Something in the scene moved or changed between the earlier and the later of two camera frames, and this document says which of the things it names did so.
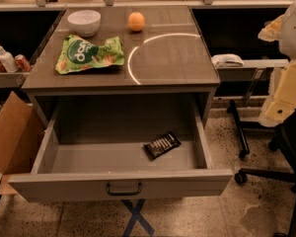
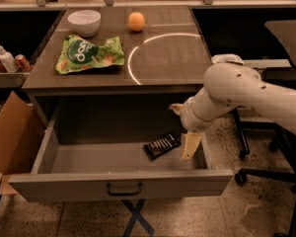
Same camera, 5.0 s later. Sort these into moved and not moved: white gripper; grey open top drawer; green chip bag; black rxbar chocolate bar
Moved: white gripper
Not moved: grey open top drawer; green chip bag; black rxbar chocolate bar
